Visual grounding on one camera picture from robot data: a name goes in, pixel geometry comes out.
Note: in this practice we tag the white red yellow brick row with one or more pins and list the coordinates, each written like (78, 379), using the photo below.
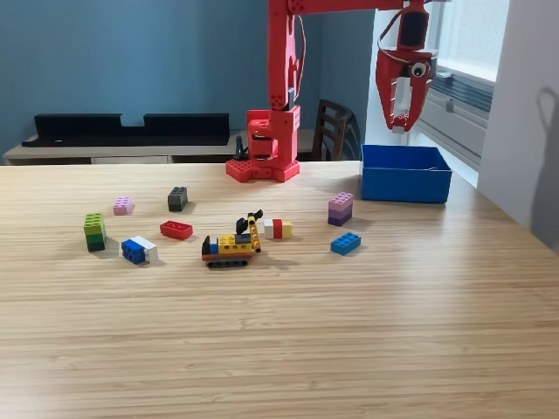
(278, 229)

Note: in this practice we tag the blue white brick block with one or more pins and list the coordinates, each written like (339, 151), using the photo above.
(137, 251)

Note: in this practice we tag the blue plastic bin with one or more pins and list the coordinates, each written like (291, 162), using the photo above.
(404, 185)

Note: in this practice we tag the white window latch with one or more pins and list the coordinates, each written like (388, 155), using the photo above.
(445, 74)

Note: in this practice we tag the grey window vent grille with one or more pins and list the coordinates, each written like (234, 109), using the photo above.
(467, 91)

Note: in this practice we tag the dark wooden chair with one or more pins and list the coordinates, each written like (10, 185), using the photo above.
(332, 126)

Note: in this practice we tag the purple brick stack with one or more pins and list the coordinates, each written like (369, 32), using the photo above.
(340, 209)

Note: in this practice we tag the blue brick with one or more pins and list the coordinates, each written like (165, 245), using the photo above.
(345, 244)

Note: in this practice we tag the yellow toy digger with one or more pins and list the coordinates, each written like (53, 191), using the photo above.
(231, 246)

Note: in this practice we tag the dark grey brick stack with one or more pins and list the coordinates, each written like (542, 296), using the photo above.
(177, 200)

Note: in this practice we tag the red flat brick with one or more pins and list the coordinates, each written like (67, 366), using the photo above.
(176, 230)

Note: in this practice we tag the pink brick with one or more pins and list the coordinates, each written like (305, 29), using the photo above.
(123, 206)

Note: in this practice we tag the green brick stack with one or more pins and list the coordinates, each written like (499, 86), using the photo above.
(94, 231)

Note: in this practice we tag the pale wooden sideboard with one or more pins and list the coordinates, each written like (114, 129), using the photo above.
(65, 153)

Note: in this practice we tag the white window frame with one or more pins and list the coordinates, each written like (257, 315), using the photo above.
(471, 70)

